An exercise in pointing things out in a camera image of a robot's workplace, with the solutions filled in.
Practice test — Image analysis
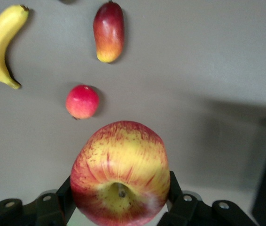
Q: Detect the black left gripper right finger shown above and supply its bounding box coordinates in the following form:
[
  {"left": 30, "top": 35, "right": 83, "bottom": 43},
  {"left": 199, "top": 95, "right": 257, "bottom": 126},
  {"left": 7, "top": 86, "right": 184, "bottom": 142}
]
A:
[{"left": 157, "top": 170, "right": 260, "bottom": 226}]

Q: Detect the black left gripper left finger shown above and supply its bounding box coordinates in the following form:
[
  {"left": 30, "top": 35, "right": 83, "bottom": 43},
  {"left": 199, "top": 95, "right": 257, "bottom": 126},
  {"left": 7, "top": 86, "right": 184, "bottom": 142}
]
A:
[{"left": 0, "top": 175, "right": 77, "bottom": 226}]

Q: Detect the large red yellow apple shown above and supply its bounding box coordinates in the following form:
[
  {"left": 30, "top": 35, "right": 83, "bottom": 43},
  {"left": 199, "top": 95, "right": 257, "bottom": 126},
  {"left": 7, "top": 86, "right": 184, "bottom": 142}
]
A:
[{"left": 69, "top": 120, "right": 172, "bottom": 226}]

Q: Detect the small red peach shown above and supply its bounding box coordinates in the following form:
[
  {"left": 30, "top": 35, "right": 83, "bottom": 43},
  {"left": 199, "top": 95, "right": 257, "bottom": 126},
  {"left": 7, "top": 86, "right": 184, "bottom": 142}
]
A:
[{"left": 65, "top": 84, "right": 100, "bottom": 121}]

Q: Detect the red yellow mango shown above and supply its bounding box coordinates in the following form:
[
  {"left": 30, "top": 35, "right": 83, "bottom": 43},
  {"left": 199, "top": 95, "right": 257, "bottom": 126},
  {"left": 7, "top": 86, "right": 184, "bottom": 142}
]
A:
[{"left": 93, "top": 0, "right": 125, "bottom": 64}]

